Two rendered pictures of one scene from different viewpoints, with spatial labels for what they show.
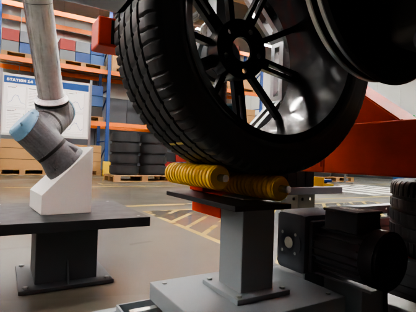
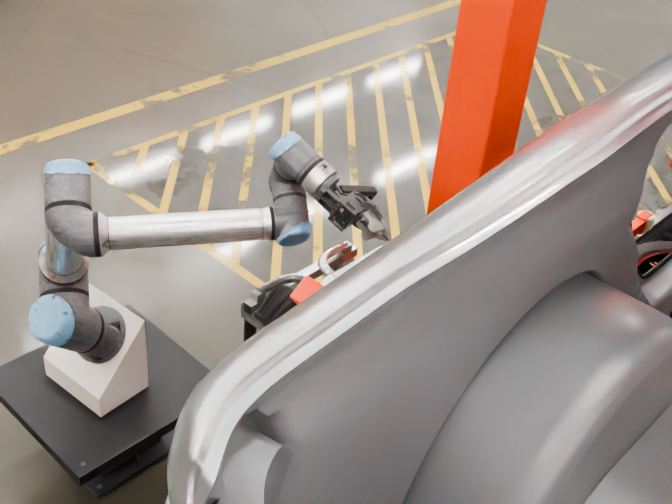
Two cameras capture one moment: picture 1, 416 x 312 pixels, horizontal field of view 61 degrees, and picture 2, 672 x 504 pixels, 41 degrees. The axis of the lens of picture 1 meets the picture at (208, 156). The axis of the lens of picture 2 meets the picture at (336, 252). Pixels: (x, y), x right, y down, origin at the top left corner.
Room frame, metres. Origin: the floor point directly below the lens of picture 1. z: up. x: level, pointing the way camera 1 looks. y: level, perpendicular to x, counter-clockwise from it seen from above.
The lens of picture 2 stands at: (-0.69, 0.65, 2.48)
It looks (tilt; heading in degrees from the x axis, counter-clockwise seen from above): 35 degrees down; 341
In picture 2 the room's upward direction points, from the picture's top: 5 degrees clockwise
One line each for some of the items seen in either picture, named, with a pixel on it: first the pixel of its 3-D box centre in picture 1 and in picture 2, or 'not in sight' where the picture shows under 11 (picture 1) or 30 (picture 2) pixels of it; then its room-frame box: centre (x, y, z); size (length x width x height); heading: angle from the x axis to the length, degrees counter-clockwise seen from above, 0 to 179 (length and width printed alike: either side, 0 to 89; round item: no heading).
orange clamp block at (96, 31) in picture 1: (112, 37); not in sight; (0.89, 0.25, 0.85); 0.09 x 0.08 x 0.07; 121
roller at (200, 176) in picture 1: (194, 174); not in sight; (0.91, 0.03, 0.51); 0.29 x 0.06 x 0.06; 31
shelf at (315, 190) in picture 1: (293, 189); not in sight; (1.54, -0.37, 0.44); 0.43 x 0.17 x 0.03; 121
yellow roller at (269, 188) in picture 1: (247, 184); not in sight; (0.91, -0.11, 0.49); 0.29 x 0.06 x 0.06; 31
